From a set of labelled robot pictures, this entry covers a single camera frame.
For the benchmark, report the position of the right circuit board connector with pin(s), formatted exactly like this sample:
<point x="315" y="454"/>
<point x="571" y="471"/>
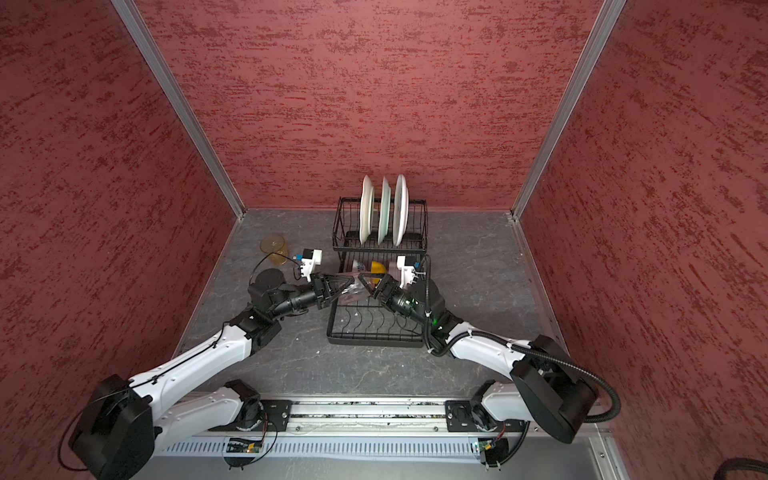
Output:
<point x="493" y="453"/>

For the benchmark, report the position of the left circuit board connector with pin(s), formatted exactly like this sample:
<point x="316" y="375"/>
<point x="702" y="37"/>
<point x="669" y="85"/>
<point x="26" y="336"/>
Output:
<point x="241" y="452"/>

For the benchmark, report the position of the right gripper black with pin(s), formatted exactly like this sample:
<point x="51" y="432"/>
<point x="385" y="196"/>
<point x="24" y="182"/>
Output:
<point x="375" y="291"/>

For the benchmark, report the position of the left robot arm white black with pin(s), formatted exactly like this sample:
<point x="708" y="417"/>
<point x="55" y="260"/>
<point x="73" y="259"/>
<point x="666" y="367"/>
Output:
<point x="127" y="420"/>

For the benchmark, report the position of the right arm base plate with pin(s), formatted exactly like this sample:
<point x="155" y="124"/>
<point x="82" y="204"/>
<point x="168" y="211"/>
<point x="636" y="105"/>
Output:
<point x="468" y="416"/>

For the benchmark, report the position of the black wire dish rack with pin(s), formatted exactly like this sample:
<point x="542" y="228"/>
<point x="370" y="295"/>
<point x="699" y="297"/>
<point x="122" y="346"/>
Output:
<point x="364" y="323"/>

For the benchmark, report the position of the middle pale green plate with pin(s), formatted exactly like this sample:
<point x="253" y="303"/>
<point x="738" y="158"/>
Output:
<point x="384" y="211"/>

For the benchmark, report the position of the pink transparent cup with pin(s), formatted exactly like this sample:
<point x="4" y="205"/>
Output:
<point x="355" y="293"/>

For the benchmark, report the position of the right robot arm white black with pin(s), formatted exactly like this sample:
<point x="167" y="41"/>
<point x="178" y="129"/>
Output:
<point x="546" y="387"/>

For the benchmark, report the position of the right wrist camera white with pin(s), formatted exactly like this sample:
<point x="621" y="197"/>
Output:
<point x="407" y="266"/>

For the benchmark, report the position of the right white floral plate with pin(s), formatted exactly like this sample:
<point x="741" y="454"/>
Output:
<point x="401" y="209"/>

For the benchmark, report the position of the yellow bowl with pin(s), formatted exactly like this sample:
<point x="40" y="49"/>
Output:
<point x="378" y="270"/>

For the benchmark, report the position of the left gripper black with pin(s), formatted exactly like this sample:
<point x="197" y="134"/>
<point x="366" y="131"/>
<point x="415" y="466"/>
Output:
<point x="330" y="294"/>

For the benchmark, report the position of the left white plate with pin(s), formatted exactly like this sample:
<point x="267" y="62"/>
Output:
<point x="366" y="209"/>

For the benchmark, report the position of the amber transparent cup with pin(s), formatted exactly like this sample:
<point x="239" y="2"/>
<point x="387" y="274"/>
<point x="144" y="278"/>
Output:
<point x="275" y="248"/>

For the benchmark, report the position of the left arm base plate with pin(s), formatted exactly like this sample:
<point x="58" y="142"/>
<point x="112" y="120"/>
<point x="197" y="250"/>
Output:
<point x="276" y="415"/>

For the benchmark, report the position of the aluminium rail front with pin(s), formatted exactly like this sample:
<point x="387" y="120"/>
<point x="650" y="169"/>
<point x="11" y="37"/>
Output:
<point x="313" y="416"/>

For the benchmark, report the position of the right corner aluminium profile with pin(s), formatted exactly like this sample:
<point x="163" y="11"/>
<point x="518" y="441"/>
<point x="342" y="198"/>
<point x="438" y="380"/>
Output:
<point x="605" y="22"/>

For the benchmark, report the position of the white slotted cable duct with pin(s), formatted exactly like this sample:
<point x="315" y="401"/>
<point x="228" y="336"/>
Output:
<point x="448" y="449"/>

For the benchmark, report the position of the circuit board connector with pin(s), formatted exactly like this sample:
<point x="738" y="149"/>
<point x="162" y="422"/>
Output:
<point x="493" y="453"/>
<point x="241" y="452"/>

